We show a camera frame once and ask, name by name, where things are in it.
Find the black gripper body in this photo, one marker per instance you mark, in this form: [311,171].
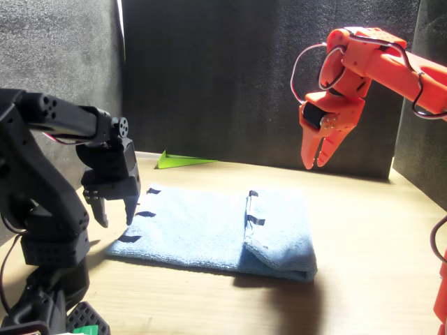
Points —
[118,185]

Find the light blue towel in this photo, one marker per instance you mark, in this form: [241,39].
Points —
[195,230]

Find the lime green plastic wedge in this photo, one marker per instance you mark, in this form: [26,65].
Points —
[174,162]

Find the orange arm base plate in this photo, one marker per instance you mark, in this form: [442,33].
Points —
[440,303]

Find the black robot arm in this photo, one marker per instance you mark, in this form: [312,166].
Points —
[35,195]

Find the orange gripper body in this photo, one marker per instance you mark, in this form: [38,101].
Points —
[335,111]

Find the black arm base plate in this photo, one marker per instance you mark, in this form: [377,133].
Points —
[87,315]

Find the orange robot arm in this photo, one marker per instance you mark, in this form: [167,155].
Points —
[384,66]

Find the green table clamp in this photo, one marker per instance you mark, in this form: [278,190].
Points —
[85,330]

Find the dark grey foam panel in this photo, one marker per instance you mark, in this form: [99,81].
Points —
[227,87]
[52,52]
[419,157]

